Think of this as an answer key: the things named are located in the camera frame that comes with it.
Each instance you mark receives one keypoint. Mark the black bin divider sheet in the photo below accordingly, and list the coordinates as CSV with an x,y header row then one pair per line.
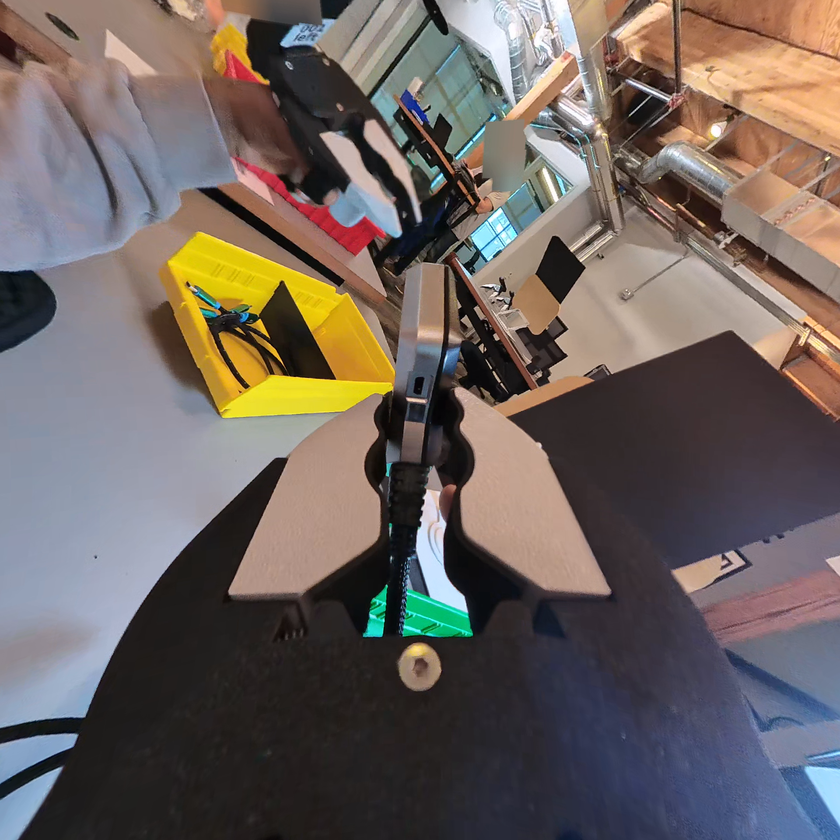
x,y
298,334

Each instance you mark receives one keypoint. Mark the person's left forearm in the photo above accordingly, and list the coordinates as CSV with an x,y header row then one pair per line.
x,y
98,164

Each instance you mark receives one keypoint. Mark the black board with wooden frame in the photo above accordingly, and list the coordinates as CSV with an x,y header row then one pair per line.
x,y
656,446
554,269

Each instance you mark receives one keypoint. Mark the silver air duct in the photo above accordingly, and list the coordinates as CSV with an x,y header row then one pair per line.
x,y
781,223

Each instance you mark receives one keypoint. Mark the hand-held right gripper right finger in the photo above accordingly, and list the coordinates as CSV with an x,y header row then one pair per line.
x,y
518,525

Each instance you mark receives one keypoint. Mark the yellow plastic bin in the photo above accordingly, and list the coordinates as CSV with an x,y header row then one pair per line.
x,y
354,354
229,43

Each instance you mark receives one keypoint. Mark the wooden top desk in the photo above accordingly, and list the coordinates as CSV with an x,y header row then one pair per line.
x,y
433,138
485,308

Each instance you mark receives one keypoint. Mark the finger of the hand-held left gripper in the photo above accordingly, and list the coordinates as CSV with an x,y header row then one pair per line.
x,y
390,157
348,157

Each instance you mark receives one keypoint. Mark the red plastic bin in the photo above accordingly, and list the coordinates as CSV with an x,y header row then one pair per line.
x,y
341,226

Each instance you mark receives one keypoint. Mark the green plastic bin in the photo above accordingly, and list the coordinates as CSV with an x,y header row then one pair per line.
x,y
433,617

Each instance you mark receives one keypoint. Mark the light bulb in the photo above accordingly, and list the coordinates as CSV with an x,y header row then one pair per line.
x,y
716,129

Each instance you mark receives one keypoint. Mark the person's left hand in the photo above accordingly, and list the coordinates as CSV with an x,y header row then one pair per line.
x,y
253,124

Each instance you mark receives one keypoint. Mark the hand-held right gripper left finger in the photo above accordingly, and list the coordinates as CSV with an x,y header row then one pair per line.
x,y
315,525

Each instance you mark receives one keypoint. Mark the round silver vent pipe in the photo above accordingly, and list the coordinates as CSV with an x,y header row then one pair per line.
x,y
594,98

